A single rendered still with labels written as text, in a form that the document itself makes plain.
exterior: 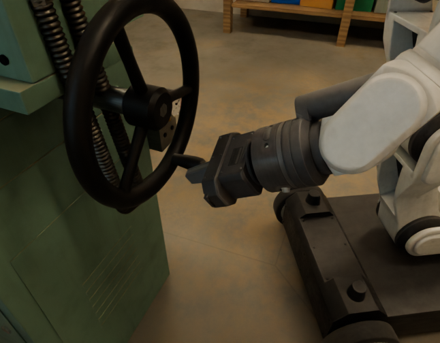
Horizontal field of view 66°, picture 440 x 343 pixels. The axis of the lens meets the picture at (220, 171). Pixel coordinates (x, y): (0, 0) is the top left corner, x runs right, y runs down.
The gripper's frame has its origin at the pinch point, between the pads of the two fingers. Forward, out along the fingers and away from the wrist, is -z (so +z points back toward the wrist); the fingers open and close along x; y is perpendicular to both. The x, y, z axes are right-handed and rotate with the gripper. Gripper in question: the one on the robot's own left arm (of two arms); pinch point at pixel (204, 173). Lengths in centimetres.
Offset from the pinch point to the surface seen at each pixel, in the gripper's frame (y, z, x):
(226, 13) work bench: -58, -117, 260
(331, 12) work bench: -96, -35, 260
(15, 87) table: 24.9, -6.7, -6.4
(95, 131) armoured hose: 14.5, -7.6, -2.8
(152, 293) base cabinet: -46, -55, -1
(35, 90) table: 23.4, -5.9, -5.6
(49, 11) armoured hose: 28.2, -0.7, -0.3
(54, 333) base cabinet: -12.9, -39.5, -23.1
